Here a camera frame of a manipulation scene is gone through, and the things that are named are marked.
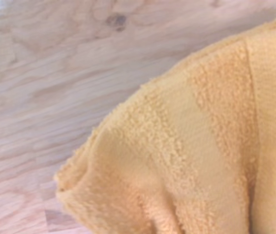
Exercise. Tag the yellow terry cloth towel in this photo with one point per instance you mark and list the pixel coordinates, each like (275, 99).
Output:
(189, 151)

